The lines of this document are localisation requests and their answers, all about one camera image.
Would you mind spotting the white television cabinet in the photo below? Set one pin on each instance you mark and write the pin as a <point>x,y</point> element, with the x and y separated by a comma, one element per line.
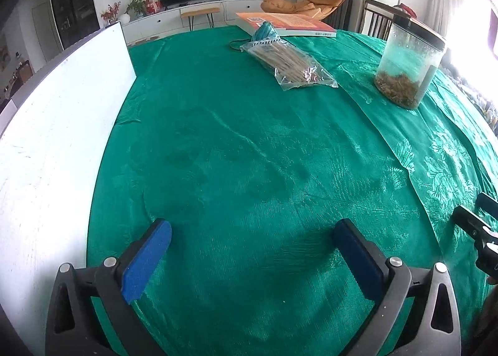
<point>167,21</point>

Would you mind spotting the round white vase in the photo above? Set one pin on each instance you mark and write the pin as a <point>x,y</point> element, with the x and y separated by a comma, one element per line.
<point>124,18</point>

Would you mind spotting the green satin tablecloth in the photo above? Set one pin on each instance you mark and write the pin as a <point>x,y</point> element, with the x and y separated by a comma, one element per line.
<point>253,165</point>

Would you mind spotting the wooden stool with metal legs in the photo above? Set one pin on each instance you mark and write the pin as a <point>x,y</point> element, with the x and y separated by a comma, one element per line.
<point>200,11</point>

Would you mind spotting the orange book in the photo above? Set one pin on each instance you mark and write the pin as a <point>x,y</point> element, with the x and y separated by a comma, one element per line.
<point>295,21</point>

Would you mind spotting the potted plant with red decorations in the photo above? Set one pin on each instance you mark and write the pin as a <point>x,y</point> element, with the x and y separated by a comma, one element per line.
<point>140,6</point>

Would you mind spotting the clear jar with black lid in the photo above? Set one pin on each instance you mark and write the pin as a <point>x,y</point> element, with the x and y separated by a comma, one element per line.
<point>404,60</point>

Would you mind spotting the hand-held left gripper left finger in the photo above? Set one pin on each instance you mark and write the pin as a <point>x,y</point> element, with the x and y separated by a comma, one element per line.
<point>146,262</point>

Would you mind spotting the wooden dining chair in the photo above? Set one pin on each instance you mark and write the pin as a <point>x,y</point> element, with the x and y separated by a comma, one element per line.
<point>24,73</point>

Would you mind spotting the orange lounge chair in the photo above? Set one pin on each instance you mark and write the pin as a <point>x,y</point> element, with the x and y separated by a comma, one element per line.
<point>319,0</point>

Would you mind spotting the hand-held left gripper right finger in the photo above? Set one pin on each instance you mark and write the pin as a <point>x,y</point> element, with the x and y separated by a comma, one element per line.
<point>358,258</point>

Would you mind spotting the blue face mask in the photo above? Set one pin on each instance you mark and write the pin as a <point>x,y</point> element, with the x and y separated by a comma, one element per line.
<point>264,31</point>

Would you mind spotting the white cardboard box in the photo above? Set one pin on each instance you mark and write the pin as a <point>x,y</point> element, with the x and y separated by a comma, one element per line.
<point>58,146</point>

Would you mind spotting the dark wooden chair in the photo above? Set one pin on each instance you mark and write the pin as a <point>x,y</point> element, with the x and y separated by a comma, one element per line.
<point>375,19</point>

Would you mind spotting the framed wall picture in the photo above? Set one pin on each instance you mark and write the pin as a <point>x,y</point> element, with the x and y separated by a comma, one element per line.
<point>4,50</point>

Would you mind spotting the bagged wooden chopsticks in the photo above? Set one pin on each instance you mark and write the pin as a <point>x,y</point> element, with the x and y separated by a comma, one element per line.
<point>288,64</point>

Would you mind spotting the person's right forearm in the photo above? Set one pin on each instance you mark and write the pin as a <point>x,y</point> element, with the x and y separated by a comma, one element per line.
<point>484,317</point>

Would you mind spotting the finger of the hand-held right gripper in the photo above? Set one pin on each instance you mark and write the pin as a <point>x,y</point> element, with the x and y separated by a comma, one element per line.
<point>472,222</point>
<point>488,203</point>

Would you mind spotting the red flowers in vase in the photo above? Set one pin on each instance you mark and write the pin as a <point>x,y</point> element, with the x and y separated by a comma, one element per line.
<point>111,13</point>

